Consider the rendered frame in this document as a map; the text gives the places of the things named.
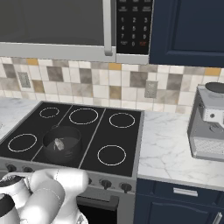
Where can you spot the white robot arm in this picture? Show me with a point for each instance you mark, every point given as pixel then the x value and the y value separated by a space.
pixel 46 198

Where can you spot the dark grey pot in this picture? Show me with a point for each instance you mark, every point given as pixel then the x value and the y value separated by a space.
pixel 62 144

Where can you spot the black hob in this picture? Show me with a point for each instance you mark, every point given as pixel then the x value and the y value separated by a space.
pixel 87 131

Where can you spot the black hob knob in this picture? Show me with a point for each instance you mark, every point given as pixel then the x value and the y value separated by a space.
pixel 125 187
pixel 106 183
pixel 11 167
pixel 27 169
pixel 89 180

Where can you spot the silver microwave oven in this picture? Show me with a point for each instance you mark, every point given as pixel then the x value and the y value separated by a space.
pixel 73 26

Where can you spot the grey coffee machine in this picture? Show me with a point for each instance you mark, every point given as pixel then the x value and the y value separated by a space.
pixel 207 122

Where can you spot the black oven door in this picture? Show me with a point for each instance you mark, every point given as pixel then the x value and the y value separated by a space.
pixel 100 214

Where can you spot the navy drawer front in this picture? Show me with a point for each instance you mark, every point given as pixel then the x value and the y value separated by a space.
pixel 180 193

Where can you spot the navy base cupboard door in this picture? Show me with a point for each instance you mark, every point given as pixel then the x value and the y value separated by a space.
pixel 172 214

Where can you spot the grey wall socket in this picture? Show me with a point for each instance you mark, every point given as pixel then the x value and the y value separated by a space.
pixel 24 80
pixel 151 89

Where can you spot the navy wall cupboard door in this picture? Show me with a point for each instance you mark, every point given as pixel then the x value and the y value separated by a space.
pixel 188 30

